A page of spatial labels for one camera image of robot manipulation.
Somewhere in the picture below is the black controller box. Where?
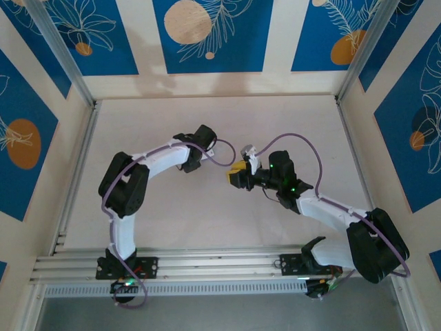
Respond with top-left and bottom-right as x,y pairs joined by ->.
305,277 -> 340,301
110,279 -> 139,304

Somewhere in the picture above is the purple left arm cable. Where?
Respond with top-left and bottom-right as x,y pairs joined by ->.
101,137 -> 238,310

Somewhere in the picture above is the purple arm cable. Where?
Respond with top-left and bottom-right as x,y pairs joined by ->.
256,133 -> 411,290
101,137 -> 238,310

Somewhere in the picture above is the thin black cable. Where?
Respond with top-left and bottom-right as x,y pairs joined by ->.
260,185 -> 282,205

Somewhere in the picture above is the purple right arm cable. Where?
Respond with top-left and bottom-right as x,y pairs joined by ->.
256,133 -> 411,290

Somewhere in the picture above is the aluminium rail beam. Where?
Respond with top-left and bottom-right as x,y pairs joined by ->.
29,246 -> 409,285

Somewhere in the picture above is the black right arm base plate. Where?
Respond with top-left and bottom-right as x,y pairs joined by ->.
279,253 -> 344,277

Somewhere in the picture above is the grey slotted cable duct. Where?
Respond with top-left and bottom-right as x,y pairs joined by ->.
44,279 -> 307,298

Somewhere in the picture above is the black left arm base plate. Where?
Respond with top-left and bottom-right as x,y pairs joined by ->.
95,257 -> 160,281

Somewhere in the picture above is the aluminium frame post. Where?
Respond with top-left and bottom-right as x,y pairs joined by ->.
336,0 -> 402,104
25,0 -> 97,108

